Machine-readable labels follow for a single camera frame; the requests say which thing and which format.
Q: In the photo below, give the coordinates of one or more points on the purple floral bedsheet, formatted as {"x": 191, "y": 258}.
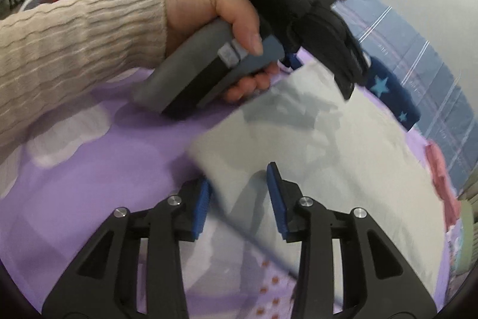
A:
{"x": 93, "y": 173}

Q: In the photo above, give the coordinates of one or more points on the person's left forearm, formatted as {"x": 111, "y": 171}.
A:
{"x": 74, "y": 42}

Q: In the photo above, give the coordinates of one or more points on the navy star print cloth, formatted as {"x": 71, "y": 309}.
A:
{"x": 392, "y": 94}

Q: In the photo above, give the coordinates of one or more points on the pale green garment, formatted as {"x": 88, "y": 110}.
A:
{"x": 354, "y": 162}

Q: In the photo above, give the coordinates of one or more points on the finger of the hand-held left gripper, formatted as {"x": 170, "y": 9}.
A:
{"x": 336, "y": 46}
{"x": 291, "y": 61}

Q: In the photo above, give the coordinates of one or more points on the pink cloth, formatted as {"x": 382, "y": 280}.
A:
{"x": 442, "y": 184}

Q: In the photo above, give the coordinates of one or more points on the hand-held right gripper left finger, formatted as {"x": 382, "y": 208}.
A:
{"x": 199, "y": 203}

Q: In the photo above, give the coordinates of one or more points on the blue plaid quilt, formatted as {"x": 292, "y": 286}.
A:
{"x": 410, "y": 53}

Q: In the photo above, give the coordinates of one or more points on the person's left hand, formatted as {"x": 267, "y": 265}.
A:
{"x": 201, "y": 8}

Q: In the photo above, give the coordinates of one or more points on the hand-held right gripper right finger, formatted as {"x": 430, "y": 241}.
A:
{"x": 275, "y": 199}

